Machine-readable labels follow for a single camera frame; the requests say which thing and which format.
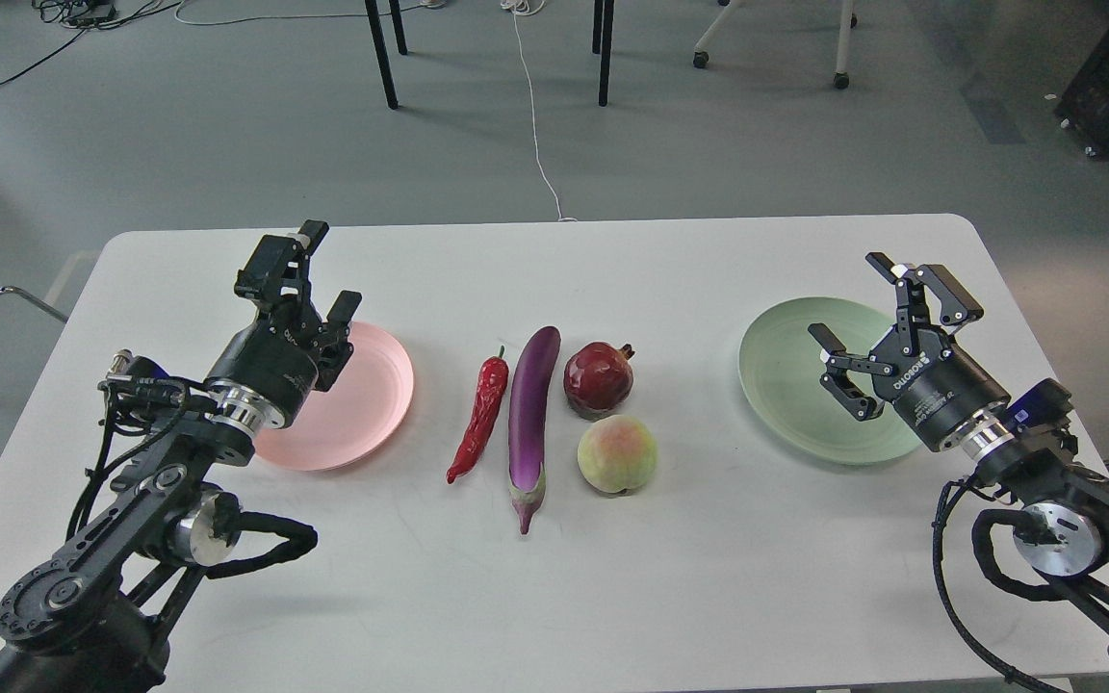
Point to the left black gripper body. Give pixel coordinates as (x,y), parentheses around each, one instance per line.
(266,374)

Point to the black table legs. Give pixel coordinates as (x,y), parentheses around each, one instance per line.
(601,45)
(381,51)

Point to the red chili pepper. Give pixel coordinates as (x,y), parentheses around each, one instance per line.
(492,380)

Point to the pink plate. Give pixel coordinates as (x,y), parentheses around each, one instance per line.
(362,410)

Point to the white chair base wheels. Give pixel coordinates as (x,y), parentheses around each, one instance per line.
(847,22)

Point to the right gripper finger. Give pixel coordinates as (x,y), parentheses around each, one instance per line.
(929,299)
(839,362)

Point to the black table legs left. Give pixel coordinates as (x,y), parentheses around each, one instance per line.
(381,51)

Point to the black table legs right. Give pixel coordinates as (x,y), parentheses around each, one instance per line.
(601,45)

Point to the red pomegranate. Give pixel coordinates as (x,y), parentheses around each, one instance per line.
(598,378)

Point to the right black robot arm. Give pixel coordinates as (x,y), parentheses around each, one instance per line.
(1045,538)

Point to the green pink peach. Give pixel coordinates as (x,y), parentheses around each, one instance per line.
(617,454)

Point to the green plate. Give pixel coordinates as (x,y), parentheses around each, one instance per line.
(780,368)

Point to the purple eggplant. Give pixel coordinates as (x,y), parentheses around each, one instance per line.
(528,402)

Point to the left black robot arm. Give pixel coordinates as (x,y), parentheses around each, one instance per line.
(149,527)

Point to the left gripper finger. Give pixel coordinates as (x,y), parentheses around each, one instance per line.
(278,268)
(335,330)

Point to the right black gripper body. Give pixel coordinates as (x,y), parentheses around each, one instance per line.
(935,388)

